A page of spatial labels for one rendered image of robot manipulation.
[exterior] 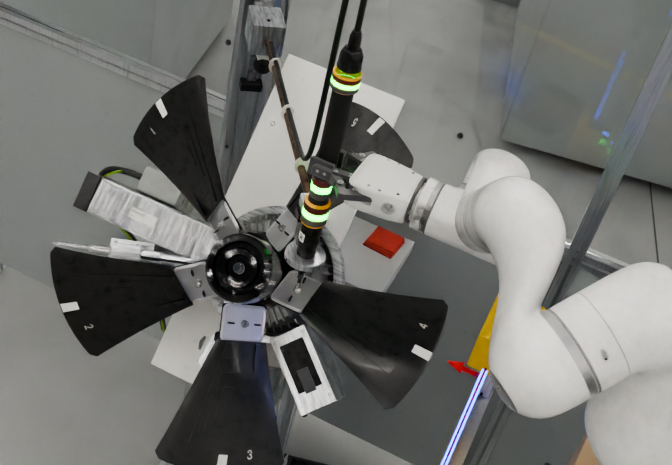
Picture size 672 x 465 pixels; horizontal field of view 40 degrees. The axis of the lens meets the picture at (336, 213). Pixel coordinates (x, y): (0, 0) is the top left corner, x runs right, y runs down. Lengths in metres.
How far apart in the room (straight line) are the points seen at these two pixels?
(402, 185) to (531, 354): 0.52
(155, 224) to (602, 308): 1.06
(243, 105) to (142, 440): 1.13
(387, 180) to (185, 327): 0.67
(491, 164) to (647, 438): 0.44
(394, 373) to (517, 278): 0.61
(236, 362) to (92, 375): 1.42
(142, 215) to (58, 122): 1.00
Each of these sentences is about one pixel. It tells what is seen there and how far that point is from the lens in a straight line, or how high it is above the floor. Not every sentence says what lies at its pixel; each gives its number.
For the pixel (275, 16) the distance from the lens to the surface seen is 2.02.
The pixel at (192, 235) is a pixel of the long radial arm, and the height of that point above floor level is 1.12.
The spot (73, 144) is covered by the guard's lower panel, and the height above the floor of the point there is 0.66.
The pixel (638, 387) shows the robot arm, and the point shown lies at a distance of 1.07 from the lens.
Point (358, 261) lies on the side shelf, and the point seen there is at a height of 0.86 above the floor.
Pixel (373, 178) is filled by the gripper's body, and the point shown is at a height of 1.48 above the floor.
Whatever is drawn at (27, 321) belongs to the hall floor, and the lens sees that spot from 3.19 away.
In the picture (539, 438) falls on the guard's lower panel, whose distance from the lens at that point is 2.67.
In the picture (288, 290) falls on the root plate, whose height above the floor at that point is 1.18.
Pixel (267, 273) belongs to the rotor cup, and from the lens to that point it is 1.58.
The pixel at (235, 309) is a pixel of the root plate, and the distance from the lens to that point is 1.64.
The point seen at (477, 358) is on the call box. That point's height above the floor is 1.01.
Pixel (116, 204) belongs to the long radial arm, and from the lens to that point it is 1.86.
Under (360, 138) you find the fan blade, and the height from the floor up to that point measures 1.41.
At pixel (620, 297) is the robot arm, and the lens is 0.99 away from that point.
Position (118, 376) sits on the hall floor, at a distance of 3.03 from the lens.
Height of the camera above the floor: 2.29
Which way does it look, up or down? 37 degrees down
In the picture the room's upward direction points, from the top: 14 degrees clockwise
